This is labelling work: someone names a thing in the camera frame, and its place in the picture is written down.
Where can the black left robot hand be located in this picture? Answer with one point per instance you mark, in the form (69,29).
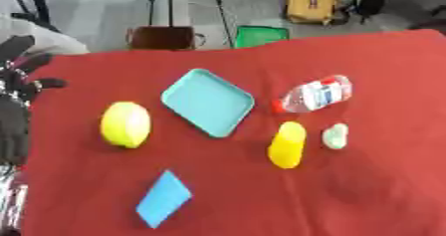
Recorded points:
(13,114)

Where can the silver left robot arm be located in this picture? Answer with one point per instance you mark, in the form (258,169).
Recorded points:
(10,196)

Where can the brown box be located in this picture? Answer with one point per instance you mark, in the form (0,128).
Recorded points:
(161,37)

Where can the green box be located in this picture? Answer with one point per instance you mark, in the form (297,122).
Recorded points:
(259,35)

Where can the black chair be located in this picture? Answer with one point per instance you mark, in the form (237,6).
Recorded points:
(29,4)

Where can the yellow toy lemon half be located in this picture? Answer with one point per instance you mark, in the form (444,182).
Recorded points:
(125,124)

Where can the blue flat rectangular block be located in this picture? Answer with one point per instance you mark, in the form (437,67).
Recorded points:
(163,198)

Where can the teal square tray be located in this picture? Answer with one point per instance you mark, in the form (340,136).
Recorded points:
(208,102)

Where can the black tripod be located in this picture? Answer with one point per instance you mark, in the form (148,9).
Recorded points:
(187,4)

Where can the yellow cylinder cup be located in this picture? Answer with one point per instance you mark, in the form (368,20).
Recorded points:
(287,144)

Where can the clear plastic water bottle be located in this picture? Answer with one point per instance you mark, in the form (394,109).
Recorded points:
(316,94)

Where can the yellow bag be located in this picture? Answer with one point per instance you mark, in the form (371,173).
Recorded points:
(312,5)

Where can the pale green small toy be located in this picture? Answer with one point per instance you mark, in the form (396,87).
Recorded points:
(335,135)

